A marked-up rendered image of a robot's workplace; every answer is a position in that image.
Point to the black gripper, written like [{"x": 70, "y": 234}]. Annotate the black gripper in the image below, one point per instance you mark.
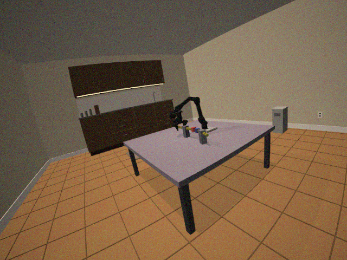
[{"x": 179, "y": 121}]

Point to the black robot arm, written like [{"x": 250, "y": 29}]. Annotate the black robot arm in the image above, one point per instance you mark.
[{"x": 196, "y": 100}]

